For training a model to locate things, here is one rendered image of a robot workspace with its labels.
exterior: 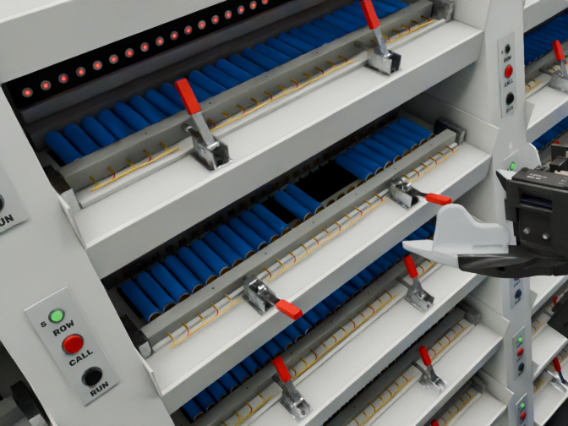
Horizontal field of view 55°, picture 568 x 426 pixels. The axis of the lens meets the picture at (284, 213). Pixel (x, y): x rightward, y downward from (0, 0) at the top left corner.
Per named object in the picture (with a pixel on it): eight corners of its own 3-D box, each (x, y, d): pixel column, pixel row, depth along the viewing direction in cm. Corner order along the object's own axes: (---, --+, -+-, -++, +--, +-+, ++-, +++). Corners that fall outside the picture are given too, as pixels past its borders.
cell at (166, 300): (150, 278, 70) (177, 308, 66) (138, 286, 69) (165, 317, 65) (147, 269, 69) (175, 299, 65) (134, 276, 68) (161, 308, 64)
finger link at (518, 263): (456, 232, 49) (565, 224, 46) (459, 248, 50) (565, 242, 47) (456, 264, 45) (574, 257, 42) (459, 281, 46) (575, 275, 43)
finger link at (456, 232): (395, 199, 49) (506, 188, 45) (405, 253, 51) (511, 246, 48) (391, 217, 46) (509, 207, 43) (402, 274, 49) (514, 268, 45)
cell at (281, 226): (261, 210, 78) (292, 233, 75) (252, 215, 77) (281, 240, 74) (260, 200, 77) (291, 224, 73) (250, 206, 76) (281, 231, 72)
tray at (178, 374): (486, 177, 89) (499, 128, 82) (168, 417, 61) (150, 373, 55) (391, 125, 100) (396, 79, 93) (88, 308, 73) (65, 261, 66)
